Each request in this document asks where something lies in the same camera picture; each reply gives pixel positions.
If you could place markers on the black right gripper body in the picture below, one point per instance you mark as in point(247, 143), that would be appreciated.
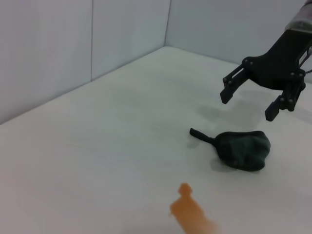
point(280, 68)

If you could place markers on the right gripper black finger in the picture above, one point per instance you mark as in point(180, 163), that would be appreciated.
point(290, 98)
point(231, 85)

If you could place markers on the dark blue-green rag with loop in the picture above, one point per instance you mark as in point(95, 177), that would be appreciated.
point(243, 151)

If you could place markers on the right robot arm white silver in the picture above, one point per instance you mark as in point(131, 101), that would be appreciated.
point(302, 17)

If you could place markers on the brown water stain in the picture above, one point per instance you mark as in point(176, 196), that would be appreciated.
point(190, 209)

